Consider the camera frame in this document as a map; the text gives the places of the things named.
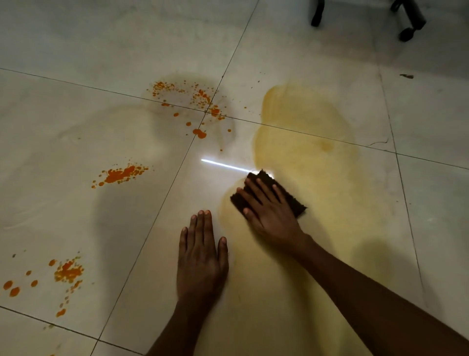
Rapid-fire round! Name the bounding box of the person's left hand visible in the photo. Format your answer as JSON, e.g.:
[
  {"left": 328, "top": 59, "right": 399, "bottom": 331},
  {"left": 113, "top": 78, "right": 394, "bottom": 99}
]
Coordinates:
[{"left": 177, "top": 210, "right": 230, "bottom": 303}]

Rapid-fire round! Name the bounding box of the person's right hand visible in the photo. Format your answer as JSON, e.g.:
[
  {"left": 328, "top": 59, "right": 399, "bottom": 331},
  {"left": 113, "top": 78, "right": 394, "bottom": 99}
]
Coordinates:
[{"left": 236, "top": 178, "right": 313, "bottom": 255}]

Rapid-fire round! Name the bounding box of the dark brown cleaning cloth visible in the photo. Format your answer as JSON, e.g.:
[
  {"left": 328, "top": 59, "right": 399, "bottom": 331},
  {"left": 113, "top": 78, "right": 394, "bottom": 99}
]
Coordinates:
[{"left": 230, "top": 169, "right": 308, "bottom": 219}]

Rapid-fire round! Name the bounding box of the person's left forearm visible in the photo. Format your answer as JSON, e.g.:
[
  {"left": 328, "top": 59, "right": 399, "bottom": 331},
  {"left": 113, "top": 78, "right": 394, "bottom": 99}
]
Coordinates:
[{"left": 145, "top": 295, "right": 217, "bottom": 356}]

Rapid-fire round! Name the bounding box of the person's right forearm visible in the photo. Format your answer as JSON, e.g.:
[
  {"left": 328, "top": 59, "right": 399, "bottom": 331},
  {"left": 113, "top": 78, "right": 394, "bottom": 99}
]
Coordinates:
[{"left": 292, "top": 235, "right": 469, "bottom": 356}]

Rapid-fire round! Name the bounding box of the yellow smeared liquid stain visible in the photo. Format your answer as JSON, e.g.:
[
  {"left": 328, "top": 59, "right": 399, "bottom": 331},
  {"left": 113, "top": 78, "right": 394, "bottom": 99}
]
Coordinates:
[{"left": 218, "top": 84, "right": 405, "bottom": 356}]

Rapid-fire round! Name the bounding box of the orange sauce splatter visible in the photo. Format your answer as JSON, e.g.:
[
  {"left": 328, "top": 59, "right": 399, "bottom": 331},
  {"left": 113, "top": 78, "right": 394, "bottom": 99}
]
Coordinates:
[
  {"left": 2, "top": 251, "right": 85, "bottom": 318},
  {"left": 90, "top": 163, "right": 150, "bottom": 190},
  {"left": 148, "top": 78, "right": 236, "bottom": 152}
]

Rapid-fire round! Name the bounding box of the black office chair base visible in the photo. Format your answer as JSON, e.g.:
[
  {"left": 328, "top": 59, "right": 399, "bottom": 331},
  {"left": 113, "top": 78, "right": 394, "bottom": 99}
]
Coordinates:
[{"left": 310, "top": 0, "right": 427, "bottom": 31}]

